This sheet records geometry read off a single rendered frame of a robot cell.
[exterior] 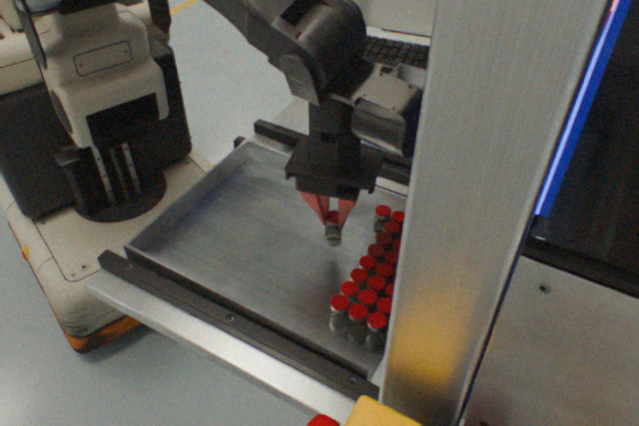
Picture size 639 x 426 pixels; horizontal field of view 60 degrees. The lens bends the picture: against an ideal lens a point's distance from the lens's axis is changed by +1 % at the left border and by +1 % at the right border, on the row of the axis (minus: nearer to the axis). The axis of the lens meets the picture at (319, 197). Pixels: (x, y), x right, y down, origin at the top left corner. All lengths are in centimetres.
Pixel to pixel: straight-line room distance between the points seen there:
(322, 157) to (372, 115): 9
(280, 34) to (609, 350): 34
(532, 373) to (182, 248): 50
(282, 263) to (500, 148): 48
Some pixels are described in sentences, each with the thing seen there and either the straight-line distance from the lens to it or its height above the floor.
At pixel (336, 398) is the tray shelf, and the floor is 88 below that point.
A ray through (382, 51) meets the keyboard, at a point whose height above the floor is 83.
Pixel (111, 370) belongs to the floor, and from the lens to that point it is 175.
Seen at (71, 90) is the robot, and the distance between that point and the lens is 130.
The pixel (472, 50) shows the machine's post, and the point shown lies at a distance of 25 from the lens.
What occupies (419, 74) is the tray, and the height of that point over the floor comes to 91.
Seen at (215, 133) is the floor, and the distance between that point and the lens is 249.
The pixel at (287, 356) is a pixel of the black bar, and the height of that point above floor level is 90.
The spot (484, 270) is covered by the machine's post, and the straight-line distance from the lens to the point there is 32.
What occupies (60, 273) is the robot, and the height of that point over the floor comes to 28.
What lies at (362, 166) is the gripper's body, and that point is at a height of 103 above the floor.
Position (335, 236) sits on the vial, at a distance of 69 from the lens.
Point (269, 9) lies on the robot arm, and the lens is 51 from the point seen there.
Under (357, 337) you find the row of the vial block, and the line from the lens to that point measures 63.
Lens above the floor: 142
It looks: 42 degrees down
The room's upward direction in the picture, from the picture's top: straight up
